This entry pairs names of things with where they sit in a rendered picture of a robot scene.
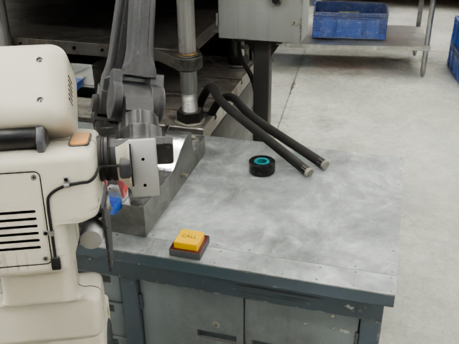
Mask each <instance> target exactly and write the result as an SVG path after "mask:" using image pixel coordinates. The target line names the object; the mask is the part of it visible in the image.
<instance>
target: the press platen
mask: <svg viewBox="0 0 459 344"><path fill-rule="evenodd" d="M5 6H6V11H7V15H8V22H9V26H10V33H11V37H12V44H13V46H24V45H40V44H52V45H56V46H58V47H60V48H62V49H63V50H64V52H65V53H66V54H75V55H91V56H100V57H108V53H109V44H110V38H111V29H112V24H113V15H114V9H115V0H5ZM194 6H195V42H196V53H193V54H190V55H183V54H180V53H179V47H178V20H177V7H176V0H156V7H155V21H154V60H155V61H159V62H161V63H164V64H166V65H168V66H170V67H172V68H175V69H176V70H177V71H180V72H195V71H198V70H200V69H201V68H202V66H203V58H202V53H201V51H200V50H199V49H200V48H201V47H202V46H203V45H204V44H205V43H206V42H207V41H208V40H209V39H210V38H211V37H212V36H214V35H215V34H216V33H219V26H216V13H217V12H218V13H219V10H218V2H205V1H194Z"/></svg>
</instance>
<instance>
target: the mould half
mask: <svg viewBox="0 0 459 344"><path fill-rule="evenodd" d="M166 136H170V137H173V159H174V162H173V163H171V164H158V174H159V190H160V195H159V196H151V197H133V196H132V191H131V190H129V191H128V195H130V196H129V198H127V200H126V201H125V202H124V203H122V209H120V210H119V211H118V212H117V214H116V215H112V214H110V216H111V227H112V232H117V233H125V234H130V235H138V236H143V237H146V236H147V235H148V234H149V232H150V231H151V229H152V228H153V226H154V225H155V224H156V222H157V221H158V219H159V218H160V217H161V215H162V214H163V212H164V211H165V210H166V208H167V206H168V205H169V204H170V203H171V201H172V200H173V198H174V197H175V195H176V194H177V193H178V191H179V189H180V188H181V187H182V185H183V184H184V183H185V181H186V180H187V178H188V177H189V175H190V174H191V173H192V171H193V170H194V168H195V167H196V166H197V164H198V163H199V161H200V160H201V159H202V157H203V156H204V154H205V153H206V148H205V137H203V136H196V135H194V136H195V140H192V135H191V132H185V131H179V130H168V131H167V134H166ZM181 173H187V174H188V177H180V174H181ZM110 184H112V185H117V186H118V183H117V181H114V180H111V181H108V183H107V187H108V186H109V185H110Z"/></svg>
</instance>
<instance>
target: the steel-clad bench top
mask: <svg viewBox="0 0 459 344"><path fill-rule="evenodd" d="M191 135H196V136H203V137H205V148H206V153H205V154H204V156H203V157H202V159H201V160H200V161H199V163H198V164H197V166H196V167H195V168H194V170H193V171H192V173H191V174H190V175H189V177H188V178H187V180H186V181H185V183H184V184H183V185H182V187H181V188H180V189H179V191H178V193H177V194H176V195H175V197H174V198H173V200H172V201H171V203H170V204H169V205H168V206H167V208H166V210H165V211H164V212H163V214H162V215H161V217H160V218H159V219H158V221H157V222H156V224H155V225H154V226H153V228H152V229H151V231H150V232H149V234H148V235H147V236H146V237H143V236H138V235H130V234H125V233H117V232H112V236H113V250H116V251H121V252H125V253H134V254H138V255H146V256H151V257H158V258H163V259H170V260H175V261H183V262H188V263H196V264H200V265H205V266H212V267H217V268H225V269H229V270H237V271H242V272H250V273H254V274H262V275H267V276H274V277H279V278H286V279H292V280H296V281H304V282H308V283H316V284H321V285H328V286H333V287H341V288H346V289H353V290H358V291H366V292H370V293H378V294H382V295H387V296H395V293H396V283H397V272H398V252H399V241H400V221H401V210H402V189H403V179H404V159H405V158H403V157H396V156H384V155H378V154H366V153H359V152H347V151H341V150H334V149H322V148H316V147H307V148H308V149H310V150H311V151H313V152H315V153H316V154H317V155H319V156H321V157H323V158H324V159H325V160H327V161H329V166H328V168H327V169H325V170H323V169H321V168H320V167H318V166H317V165H315V164H314V163H312V162H311V161H309V160H308V159H306V158H305V157H303V156H302V155H300V154H298V153H297V152H295V151H294V150H293V149H291V148H289V147H288V146H287V145H285V144H282V145H283V146H284V147H285V148H286V149H288V150H289V151H291V152H292V153H293V154H294V155H295V156H297V157H298V158H299V159H301V160H302V161H303V162H304V163H305V164H307V165H308V166H309V167H311V168H312V169H313V170H314V172H313V174H312V175H311V176H310V177H306V176H305V175H303V174H302V173H301V172H300V171H299V170H297V169H296V168H295V167H293V166H292V165H291V164H290V163H289V162H287V161H286V160H285V159H284V158H282V157H281V156H280V155H279V154H278V153H276V152H275V151H274V150H272V149H271V148H270V147H269V146H267V144H265V143H264V142H260V141H248V140H242V139H230V138H223V137H212V136H204V135H198V134H191ZM259 155H265V156H270V157H272V158H274V159H275V172H274V173H273V174H272V175H270V176H268V177H257V176H254V175H252V174H250V172H249V159H250V158H252V157H254V156H259ZM182 229H188V230H193V231H201V232H204V235H209V236H210V243H209V245H208V247H207V248H206V250H205V252H204V254H203V256H202V257H201V259H200V260H196V259H187V258H183V257H175V256H171V255H169V248H170V246H171V245H172V243H173V241H174V240H175V238H176V237H177V235H178V234H179V232H180V231H181V230H182Z"/></svg>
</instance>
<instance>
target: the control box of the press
mask: <svg viewBox="0 0 459 344"><path fill-rule="evenodd" d="M218 10H219V13H218V12H217V13H216V26H219V38H229V39H236V52H237V55H238V58H239V61H240V63H241V64H242V66H243V68H244V69H245V71H246V72H247V74H248V76H249V78H250V81H251V84H252V88H253V106H252V110H253V112H254V113H255V114H256V115H258V116H259V117H261V118H262V119H263V120H265V121H267V122H268V123H269V124H270V121H271V91H272V62H273V53H274V52H275V51H276V49H277V48H278V46H279V45H280V44H282V43H283V42H289V43H299V44H300V43H301V42H302V41H303V39H304V37H305V36H306V34H307V32H308V20H309V0H218ZM241 42H247V44H248V45H249V47H250V49H251V50H252V51H253V73H252V71H251V69H250V68H249V66H248V65H247V63H246V61H245V60H244V58H243V56H242V50H241Z"/></svg>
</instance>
